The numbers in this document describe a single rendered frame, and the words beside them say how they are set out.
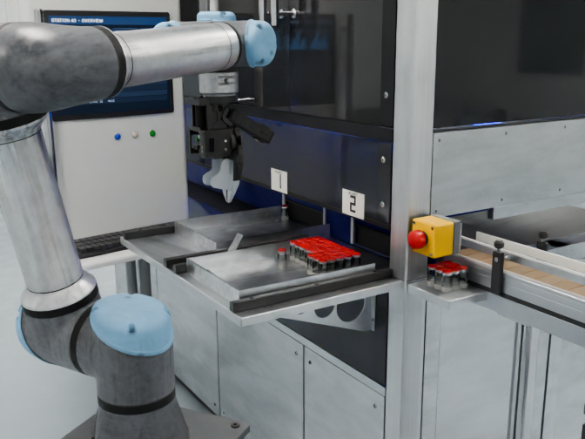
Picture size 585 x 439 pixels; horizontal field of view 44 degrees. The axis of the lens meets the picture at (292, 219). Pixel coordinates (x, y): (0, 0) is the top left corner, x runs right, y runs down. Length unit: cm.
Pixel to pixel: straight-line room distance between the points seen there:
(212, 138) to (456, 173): 56
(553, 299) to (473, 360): 43
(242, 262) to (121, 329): 72
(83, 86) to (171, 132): 143
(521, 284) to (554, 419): 74
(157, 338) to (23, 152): 32
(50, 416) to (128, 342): 197
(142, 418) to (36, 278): 26
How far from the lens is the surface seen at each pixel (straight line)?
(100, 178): 228
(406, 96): 154
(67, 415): 300
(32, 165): 107
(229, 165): 142
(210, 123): 139
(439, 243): 151
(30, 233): 110
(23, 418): 303
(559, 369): 213
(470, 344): 182
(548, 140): 185
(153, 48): 104
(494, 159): 172
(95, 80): 96
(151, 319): 107
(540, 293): 149
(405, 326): 164
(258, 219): 213
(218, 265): 170
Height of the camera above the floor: 140
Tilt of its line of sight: 14 degrees down
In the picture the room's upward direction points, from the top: straight up
